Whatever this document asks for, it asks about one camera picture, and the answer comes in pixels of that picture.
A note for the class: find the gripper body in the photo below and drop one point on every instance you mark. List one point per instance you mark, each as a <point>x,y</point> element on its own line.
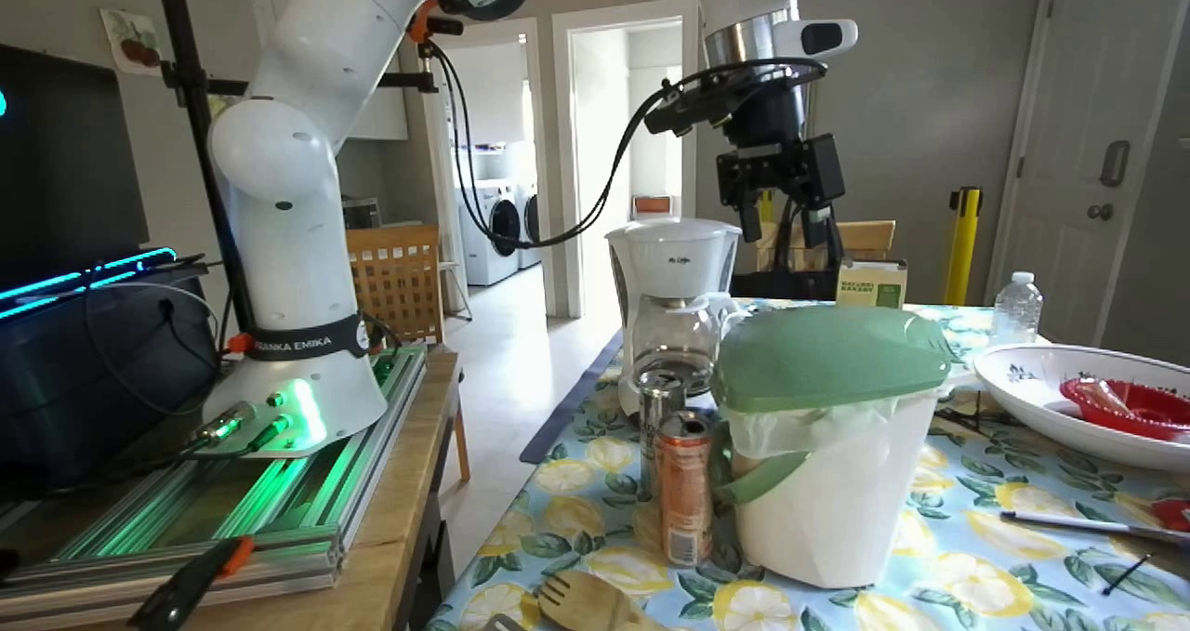
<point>776,166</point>

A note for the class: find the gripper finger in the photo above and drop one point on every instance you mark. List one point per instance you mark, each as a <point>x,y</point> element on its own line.
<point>750,222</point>
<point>817,227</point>

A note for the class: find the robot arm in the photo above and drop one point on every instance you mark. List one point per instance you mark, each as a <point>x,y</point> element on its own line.
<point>307,241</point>

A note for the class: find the green trash can lid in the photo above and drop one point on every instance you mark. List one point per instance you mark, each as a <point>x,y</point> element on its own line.
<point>827,357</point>

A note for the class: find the silver drink can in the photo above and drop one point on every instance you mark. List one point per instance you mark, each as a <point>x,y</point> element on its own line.
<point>656,408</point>

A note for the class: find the white trash can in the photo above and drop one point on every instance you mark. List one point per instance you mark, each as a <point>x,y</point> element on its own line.
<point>837,492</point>

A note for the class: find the orange drink can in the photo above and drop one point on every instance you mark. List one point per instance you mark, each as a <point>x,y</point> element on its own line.
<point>686,492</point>

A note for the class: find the green and white carton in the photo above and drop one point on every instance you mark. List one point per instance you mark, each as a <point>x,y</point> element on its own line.
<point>871,284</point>

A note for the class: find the white coffee maker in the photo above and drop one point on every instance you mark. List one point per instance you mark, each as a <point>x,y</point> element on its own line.
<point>671,287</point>

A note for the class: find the white plastic bin liner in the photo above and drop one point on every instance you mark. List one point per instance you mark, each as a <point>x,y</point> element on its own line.
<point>799,427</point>

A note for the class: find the clear water bottle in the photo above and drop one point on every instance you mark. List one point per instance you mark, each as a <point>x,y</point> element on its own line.
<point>1016,315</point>

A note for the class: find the row of washing machines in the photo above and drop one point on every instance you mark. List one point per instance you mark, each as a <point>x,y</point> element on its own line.
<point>497,231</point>

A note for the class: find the large white bowl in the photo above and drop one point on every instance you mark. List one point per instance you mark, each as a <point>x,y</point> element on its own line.
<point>1032,389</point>

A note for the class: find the white door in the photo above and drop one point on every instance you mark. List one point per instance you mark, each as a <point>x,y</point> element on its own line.
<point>1078,101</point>

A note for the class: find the wooden lattice crate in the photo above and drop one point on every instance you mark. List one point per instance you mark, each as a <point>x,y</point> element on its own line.
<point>395,282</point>

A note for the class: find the red bowl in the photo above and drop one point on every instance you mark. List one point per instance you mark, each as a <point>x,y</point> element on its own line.
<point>1130,408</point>

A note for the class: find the lemon print tablecloth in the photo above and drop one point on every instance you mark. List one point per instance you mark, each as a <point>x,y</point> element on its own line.
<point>976,566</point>

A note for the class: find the white pen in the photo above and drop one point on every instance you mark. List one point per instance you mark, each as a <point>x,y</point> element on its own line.
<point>1088,523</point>

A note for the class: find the wooden fork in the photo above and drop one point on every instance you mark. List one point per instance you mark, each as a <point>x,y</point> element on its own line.
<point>586,603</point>

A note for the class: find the red object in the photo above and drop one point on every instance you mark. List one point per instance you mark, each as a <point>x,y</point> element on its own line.
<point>1173,514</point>

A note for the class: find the thin black stick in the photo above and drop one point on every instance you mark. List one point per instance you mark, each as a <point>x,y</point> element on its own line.
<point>1127,574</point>

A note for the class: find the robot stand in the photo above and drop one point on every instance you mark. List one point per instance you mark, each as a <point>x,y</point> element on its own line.
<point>390,519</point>

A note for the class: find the fruit picture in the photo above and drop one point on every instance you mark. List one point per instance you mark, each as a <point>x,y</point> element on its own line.
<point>133,43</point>

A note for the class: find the black and orange clamp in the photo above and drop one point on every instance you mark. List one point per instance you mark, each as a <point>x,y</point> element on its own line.
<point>186,586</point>

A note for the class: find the black computer case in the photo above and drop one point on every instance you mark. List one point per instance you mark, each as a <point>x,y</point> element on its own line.
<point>84,380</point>

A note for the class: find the black monitor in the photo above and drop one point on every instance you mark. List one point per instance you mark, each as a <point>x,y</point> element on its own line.
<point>65,166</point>

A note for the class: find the yellow post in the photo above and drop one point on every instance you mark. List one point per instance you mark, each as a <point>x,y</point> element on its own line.
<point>962,250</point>

